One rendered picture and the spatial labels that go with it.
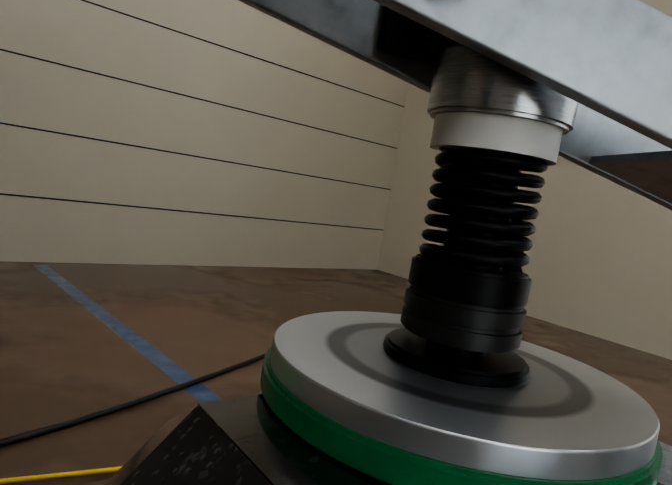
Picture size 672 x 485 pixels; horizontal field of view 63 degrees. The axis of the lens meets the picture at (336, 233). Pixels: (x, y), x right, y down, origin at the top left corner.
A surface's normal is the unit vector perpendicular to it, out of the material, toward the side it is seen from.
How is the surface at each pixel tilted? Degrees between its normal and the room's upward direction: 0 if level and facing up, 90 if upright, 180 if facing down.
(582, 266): 90
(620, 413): 0
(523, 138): 90
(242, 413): 0
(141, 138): 90
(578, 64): 90
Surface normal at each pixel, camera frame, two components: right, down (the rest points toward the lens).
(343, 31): 0.07, 0.10
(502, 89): -0.22, 0.05
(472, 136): -0.57, -0.02
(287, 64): 0.66, 0.17
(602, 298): -0.73, -0.06
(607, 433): 0.16, -0.98
